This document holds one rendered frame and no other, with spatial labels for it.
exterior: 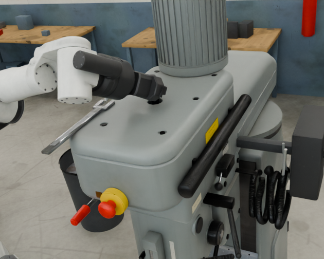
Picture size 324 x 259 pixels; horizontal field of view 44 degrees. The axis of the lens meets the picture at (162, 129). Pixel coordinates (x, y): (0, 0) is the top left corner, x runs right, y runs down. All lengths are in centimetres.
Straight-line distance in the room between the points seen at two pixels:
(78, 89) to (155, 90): 19
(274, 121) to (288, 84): 393
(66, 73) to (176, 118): 26
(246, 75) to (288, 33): 383
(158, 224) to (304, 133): 46
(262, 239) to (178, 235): 64
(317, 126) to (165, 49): 46
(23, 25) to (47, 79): 596
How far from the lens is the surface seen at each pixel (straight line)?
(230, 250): 172
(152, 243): 108
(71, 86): 77
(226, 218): 128
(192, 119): 89
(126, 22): 603
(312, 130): 117
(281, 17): 522
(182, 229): 107
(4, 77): 91
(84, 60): 74
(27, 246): 363
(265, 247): 170
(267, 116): 159
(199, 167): 87
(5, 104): 97
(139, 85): 87
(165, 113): 92
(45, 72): 87
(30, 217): 391
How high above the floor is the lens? 230
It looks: 28 degrees down
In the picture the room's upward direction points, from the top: 7 degrees counter-clockwise
